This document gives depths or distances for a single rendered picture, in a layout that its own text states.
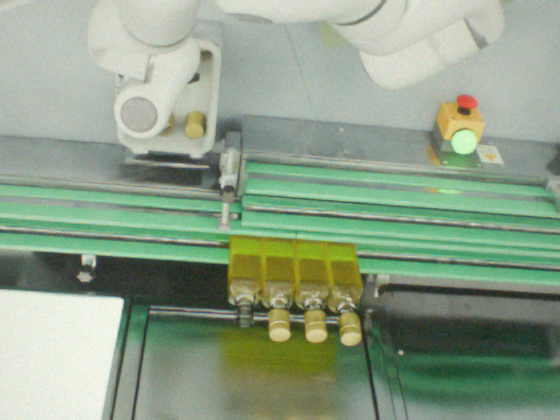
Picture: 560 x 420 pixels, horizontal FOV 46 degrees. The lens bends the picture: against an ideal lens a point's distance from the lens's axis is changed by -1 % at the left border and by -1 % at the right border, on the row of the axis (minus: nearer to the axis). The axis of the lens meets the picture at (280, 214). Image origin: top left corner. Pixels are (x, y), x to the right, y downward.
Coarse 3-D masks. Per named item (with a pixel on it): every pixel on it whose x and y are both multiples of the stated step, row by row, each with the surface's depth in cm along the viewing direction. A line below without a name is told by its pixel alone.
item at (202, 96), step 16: (208, 48) 110; (208, 64) 119; (208, 80) 121; (192, 96) 123; (208, 96) 122; (176, 112) 125; (208, 112) 121; (176, 128) 126; (208, 128) 121; (128, 144) 121; (144, 144) 121; (160, 144) 122; (176, 144) 123; (192, 144) 123; (208, 144) 122
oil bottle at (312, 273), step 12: (300, 240) 121; (312, 240) 121; (300, 252) 118; (312, 252) 119; (324, 252) 119; (300, 264) 116; (312, 264) 117; (324, 264) 117; (300, 276) 114; (312, 276) 114; (324, 276) 115; (300, 288) 113; (312, 288) 112; (324, 288) 113; (300, 300) 113; (324, 300) 113
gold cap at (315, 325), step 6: (306, 312) 110; (312, 312) 110; (318, 312) 110; (324, 312) 111; (306, 318) 110; (312, 318) 109; (318, 318) 109; (324, 318) 110; (306, 324) 109; (312, 324) 108; (318, 324) 108; (324, 324) 108; (306, 330) 108; (312, 330) 107; (318, 330) 107; (324, 330) 107; (306, 336) 108; (312, 336) 108; (318, 336) 108; (324, 336) 108
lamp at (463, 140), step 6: (456, 132) 123; (462, 132) 122; (468, 132) 122; (456, 138) 123; (462, 138) 122; (468, 138) 122; (474, 138) 122; (456, 144) 123; (462, 144) 122; (468, 144) 122; (474, 144) 123; (456, 150) 124; (462, 150) 123; (468, 150) 123
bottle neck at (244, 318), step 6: (240, 300) 110; (246, 300) 110; (252, 300) 111; (240, 306) 109; (246, 306) 109; (252, 306) 110; (240, 312) 108; (246, 312) 108; (252, 312) 109; (240, 318) 108; (246, 318) 109; (252, 318) 108; (240, 324) 109; (246, 324) 109; (252, 324) 109
